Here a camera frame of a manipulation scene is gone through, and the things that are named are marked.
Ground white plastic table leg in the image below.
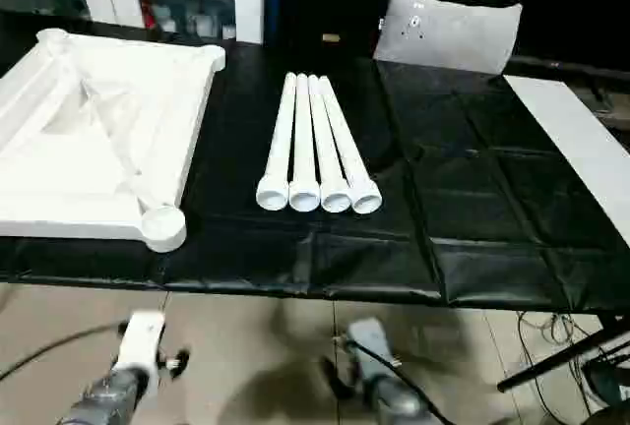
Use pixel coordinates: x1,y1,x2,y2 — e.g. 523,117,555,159
287,73,322,213
255,72,298,212
307,74,353,213
317,76,384,214

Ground white plastic table top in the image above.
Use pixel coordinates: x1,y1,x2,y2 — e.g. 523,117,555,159
0,29,227,254

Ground black stand bar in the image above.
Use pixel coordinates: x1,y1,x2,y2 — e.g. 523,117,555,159
496,314,630,393

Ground black table mat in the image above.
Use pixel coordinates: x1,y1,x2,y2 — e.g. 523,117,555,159
0,16,630,313

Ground grey cushion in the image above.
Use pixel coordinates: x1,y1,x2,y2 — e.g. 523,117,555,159
372,0,524,76

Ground loose floor cables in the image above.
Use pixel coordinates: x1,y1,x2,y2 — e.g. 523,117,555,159
511,311,606,425

